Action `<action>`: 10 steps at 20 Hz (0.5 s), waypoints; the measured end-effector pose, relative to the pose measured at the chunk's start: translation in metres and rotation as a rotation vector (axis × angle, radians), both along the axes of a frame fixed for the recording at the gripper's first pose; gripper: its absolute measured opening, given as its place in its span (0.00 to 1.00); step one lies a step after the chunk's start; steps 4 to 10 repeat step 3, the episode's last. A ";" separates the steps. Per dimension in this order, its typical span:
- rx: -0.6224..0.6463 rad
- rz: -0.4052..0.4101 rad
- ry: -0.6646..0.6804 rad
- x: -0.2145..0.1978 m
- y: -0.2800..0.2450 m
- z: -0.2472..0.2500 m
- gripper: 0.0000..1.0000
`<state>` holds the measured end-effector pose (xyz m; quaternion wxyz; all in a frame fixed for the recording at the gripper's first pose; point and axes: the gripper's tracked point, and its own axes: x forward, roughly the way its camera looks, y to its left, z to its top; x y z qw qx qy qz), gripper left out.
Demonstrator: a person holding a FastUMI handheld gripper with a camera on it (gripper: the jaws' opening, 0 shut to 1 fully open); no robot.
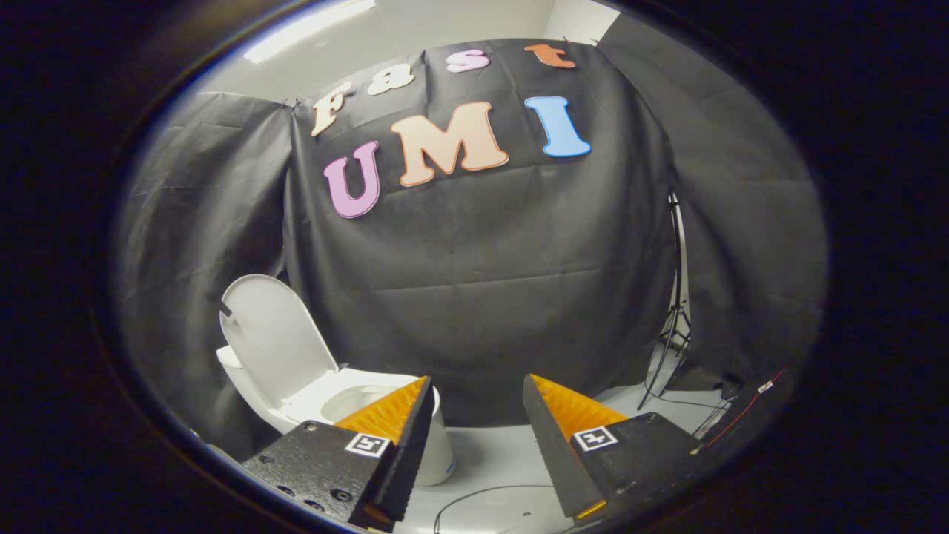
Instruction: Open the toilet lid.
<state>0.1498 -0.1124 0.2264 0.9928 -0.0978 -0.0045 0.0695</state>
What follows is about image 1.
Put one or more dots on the black backdrop cloth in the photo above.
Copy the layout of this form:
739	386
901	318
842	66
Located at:
489	297

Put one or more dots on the black tripod stand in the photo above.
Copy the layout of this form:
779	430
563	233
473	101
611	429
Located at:
676	297

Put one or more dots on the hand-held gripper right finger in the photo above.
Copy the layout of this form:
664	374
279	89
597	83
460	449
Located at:
549	445

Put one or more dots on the white toilet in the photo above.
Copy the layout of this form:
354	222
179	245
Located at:
311	400

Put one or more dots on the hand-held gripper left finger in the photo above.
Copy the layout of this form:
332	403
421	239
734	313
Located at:
408	452

